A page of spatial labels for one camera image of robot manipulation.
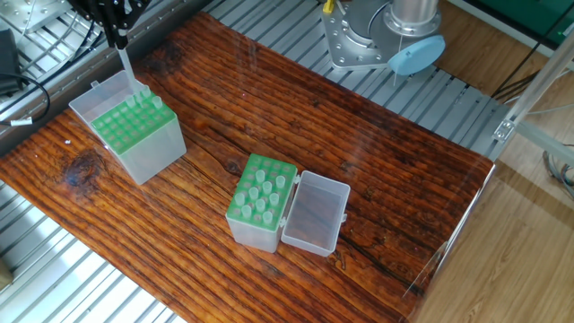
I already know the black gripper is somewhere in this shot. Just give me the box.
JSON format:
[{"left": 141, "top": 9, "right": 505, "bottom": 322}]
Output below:
[{"left": 70, "top": 0, "right": 152, "bottom": 49}]

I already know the translucent tip box green rack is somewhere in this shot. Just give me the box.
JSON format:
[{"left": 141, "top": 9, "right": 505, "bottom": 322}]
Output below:
[
  {"left": 224, "top": 153, "right": 300, "bottom": 255},
  {"left": 69, "top": 71, "right": 188, "bottom": 186}
]

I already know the clear hinged box lid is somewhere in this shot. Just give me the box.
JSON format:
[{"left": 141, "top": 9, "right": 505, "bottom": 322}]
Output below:
[
  {"left": 281, "top": 170, "right": 352, "bottom": 258},
  {"left": 69, "top": 71, "right": 149, "bottom": 122}
]

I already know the glossy wooden board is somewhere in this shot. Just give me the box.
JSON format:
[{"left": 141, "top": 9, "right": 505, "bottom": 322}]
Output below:
[{"left": 0, "top": 9, "right": 499, "bottom": 323}]

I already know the black cable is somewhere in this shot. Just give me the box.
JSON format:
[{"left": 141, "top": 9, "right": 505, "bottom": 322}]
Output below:
[{"left": 0, "top": 0, "right": 91, "bottom": 127}]

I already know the grey metal mount plate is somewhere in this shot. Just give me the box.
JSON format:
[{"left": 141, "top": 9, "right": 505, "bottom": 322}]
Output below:
[{"left": 323, "top": 7, "right": 396, "bottom": 71}]

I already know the aluminium frame corner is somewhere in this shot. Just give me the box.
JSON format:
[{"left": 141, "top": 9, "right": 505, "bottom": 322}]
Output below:
[{"left": 491, "top": 61, "right": 574, "bottom": 167}]

